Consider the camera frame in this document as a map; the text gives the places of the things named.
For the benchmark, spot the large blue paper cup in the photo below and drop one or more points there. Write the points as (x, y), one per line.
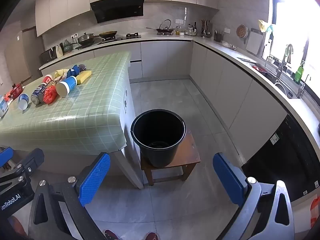
(67, 85)

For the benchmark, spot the black gas stove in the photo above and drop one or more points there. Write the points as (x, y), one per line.
(125, 38)

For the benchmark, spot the small steel faucet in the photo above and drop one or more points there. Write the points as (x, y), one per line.
(302, 88)

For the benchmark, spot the teal hanging cloth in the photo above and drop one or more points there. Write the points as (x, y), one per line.
(270, 28)

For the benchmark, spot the red paper cup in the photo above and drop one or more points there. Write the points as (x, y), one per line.
(47, 78)

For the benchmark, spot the white plastic tub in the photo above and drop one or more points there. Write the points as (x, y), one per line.
(3, 106)

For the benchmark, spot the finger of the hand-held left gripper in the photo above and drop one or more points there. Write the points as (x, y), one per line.
(35, 158)
(5, 155)

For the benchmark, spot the tall steel faucet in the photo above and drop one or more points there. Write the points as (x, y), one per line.
(283, 62)

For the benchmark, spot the person's left forearm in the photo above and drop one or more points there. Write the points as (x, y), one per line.
(16, 227)

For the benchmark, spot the grey kitchen counter cabinets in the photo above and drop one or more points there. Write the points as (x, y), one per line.
(160, 60)

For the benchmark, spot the person's left shoe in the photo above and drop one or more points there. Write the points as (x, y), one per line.
(111, 235)

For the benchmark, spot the black chopstick holder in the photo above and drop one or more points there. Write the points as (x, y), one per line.
(218, 37)

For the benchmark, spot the steel kitchen sink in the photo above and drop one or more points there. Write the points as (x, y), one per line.
(282, 87)

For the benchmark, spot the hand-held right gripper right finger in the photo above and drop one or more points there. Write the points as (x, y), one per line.
(230, 180)

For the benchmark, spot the glass pan lid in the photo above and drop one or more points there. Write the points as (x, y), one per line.
(165, 23)

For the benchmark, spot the red enamel pot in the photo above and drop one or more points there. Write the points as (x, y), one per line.
(15, 90)

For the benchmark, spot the yellow sponge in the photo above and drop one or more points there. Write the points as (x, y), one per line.
(83, 77)

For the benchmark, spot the black range hood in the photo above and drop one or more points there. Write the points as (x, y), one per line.
(117, 8)

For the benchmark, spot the brown wooden stool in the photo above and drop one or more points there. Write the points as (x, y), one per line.
(186, 155)

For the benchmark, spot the yellow hanging cloth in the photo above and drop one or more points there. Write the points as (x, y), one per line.
(263, 25)

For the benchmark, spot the dark wine bottle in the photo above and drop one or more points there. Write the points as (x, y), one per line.
(195, 28)

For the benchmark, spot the steel wool scrubber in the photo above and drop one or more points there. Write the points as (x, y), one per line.
(82, 67)

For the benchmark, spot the person's shoe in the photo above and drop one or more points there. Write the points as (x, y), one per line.
(111, 235)
(152, 236)

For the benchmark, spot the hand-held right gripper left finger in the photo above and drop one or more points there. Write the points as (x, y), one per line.
(95, 177)

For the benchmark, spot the yellow oil jar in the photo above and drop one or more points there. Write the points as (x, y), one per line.
(177, 31)

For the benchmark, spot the orange white bag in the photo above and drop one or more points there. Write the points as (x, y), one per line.
(315, 212)

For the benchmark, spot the red sink tray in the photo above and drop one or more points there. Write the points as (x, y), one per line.
(258, 68)

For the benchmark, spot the black dishwasher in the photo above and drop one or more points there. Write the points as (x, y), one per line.
(282, 160)

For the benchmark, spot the blue cloth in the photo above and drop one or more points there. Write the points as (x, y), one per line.
(73, 70)

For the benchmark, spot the black plastic bucket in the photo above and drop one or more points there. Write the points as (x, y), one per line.
(160, 152)

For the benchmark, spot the white plastic jug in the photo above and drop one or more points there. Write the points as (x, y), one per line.
(59, 51)

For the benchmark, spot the black frying pan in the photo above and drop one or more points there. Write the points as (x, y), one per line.
(165, 30)

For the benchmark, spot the beige refrigerator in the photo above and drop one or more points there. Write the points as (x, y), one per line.
(27, 52)

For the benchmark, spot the green checked tablecloth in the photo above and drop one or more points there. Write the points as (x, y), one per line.
(82, 110)

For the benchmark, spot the person's right shoe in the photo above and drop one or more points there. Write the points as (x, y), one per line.
(152, 236)

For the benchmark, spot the dark blue drink can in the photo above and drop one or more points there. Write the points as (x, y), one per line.
(38, 93)

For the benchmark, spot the dark wok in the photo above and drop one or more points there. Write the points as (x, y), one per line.
(108, 33)

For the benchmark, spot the white tissue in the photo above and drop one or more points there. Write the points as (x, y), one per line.
(63, 76)

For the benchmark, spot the yellow cloth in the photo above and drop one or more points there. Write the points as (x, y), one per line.
(58, 72)
(263, 25)

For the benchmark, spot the white cutting board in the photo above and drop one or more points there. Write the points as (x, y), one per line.
(254, 42)

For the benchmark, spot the red packet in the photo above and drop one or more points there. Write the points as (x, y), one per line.
(50, 95)

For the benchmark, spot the black microwave oven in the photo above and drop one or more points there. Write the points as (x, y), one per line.
(48, 55)

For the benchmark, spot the grey pan with lid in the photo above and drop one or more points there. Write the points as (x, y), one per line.
(86, 39)

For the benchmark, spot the small blue paper cup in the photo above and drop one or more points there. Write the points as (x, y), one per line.
(23, 101)

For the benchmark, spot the kitchen utensil rack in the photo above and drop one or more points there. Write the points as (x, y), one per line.
(205, 28)

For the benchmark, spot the kitchen window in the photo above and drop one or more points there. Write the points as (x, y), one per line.
(295, 17)

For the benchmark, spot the green dish soap bottle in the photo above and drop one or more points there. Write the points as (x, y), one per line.
(298, 73)

